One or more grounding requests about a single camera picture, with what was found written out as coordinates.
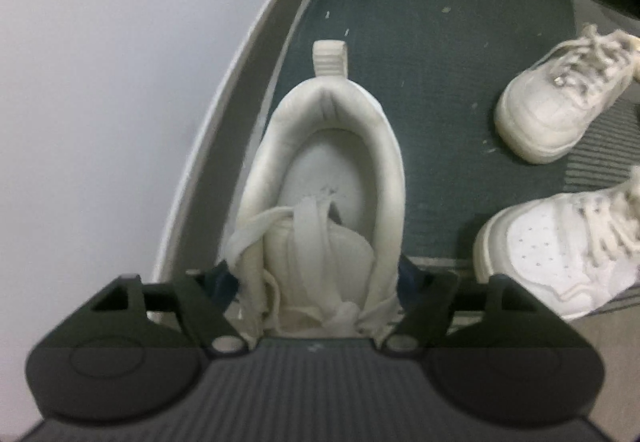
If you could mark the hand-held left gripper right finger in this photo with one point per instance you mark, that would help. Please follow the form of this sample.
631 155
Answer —
410 279

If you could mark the white chunky sneaker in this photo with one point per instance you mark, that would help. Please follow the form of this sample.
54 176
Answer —
320 132
545 247

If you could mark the off-white low sneaker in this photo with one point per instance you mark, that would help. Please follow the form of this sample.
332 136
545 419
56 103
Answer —
545 117

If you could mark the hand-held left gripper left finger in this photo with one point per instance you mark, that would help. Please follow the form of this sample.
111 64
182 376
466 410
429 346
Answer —
222 282

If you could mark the grey green floor mat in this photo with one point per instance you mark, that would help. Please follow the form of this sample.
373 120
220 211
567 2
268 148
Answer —
425 47

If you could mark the grey baseboard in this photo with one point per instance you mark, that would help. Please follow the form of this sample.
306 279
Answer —
240 87

